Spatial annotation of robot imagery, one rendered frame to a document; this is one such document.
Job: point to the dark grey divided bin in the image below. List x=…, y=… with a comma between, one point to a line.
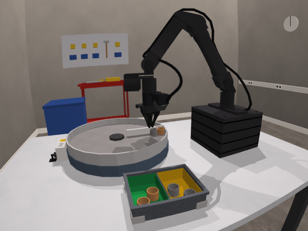
x=167, y=207

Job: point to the green bin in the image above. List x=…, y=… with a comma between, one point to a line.
x=139, y=184

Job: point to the grey metal bushing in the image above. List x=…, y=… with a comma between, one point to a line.
x=173, y=189
x=189, y=191
x=153, y=131

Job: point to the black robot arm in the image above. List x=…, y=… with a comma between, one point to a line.
x=196, y=26

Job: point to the grey round turntable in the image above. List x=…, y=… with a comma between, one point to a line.
x=111, y=147

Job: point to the bronze bushing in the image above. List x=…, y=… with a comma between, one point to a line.
x=153, y=193
x=143, y=200
x=160, y=130

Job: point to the yellow bin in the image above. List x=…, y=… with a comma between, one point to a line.
x=180, y=177

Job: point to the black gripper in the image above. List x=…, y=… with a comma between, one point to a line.
x=148, y=111

